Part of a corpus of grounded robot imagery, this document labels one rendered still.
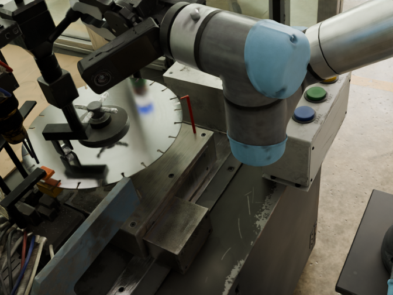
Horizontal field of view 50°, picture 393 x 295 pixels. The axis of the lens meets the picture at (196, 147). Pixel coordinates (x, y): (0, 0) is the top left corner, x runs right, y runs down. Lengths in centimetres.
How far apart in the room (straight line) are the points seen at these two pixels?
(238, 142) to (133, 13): 21
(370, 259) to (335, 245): 91
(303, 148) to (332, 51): 33
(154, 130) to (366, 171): 136
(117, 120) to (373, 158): 145
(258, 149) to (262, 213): 40
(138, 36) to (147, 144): 32
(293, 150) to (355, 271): 25
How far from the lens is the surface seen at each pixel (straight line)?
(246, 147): 53
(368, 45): 55
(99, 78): 54
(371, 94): 245
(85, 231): 65
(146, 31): 53
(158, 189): 86
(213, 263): 86
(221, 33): 47
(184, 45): 50
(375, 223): 92
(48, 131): 81
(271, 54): 44
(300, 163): 89
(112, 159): 80
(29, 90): 148
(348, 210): 188
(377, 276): 86
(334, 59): 57
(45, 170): 81
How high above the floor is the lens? 148
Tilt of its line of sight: 43 degrees down
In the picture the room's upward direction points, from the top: 12 degrees counter-clockwise
